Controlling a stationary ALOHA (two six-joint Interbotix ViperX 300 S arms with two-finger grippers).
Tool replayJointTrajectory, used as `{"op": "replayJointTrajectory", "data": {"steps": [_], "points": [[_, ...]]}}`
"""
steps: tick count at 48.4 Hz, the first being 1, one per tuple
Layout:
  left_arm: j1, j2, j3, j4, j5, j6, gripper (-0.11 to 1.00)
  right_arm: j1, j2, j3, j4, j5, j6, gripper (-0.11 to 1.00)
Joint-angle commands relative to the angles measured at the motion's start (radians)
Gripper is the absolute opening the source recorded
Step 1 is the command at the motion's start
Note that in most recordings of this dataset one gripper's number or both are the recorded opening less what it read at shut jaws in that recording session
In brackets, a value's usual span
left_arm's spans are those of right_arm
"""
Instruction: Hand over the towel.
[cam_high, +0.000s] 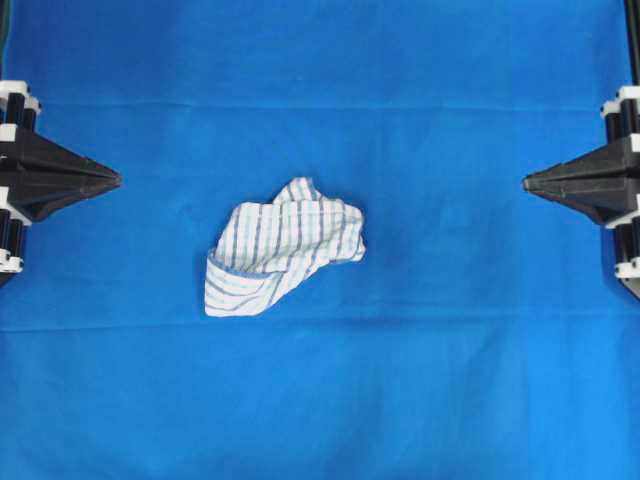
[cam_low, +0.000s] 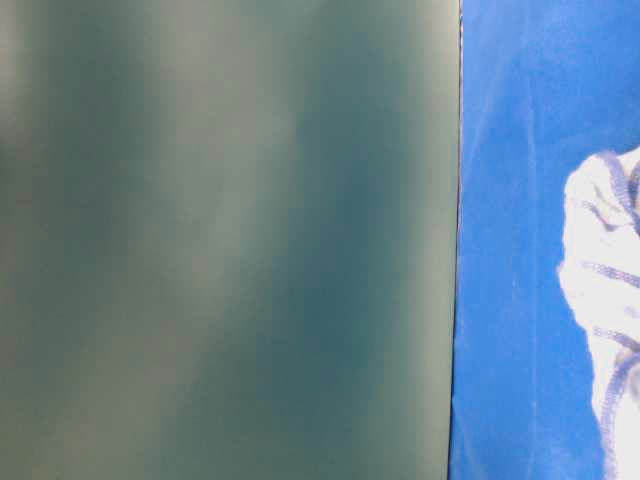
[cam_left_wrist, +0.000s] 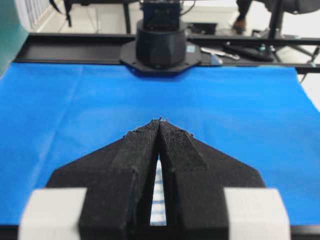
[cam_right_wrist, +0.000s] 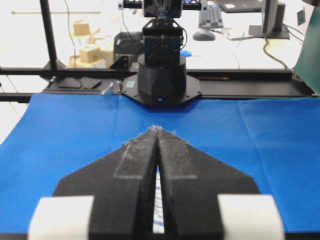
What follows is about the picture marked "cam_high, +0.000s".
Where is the blue table cloth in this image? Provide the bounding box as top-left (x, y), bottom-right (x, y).
top-left (1, 1), bottom-right (639, 479)

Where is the blue striped white towel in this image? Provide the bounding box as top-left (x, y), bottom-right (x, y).
top-left (204, 177), bottom-right (366, 317)

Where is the dark cable top left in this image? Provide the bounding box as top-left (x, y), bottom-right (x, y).
top-left (0, 0), bottom-right (12, 81)

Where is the black frame post right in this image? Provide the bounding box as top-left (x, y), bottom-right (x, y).
top-left (624, 0), bottom-right (640, 86)

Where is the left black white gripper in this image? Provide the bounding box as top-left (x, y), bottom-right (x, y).
top-left (1, 80), bottom-right (121, 287)

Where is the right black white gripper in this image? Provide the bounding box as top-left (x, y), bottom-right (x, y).
top-left (522, 86), bottom-right (639, 300)

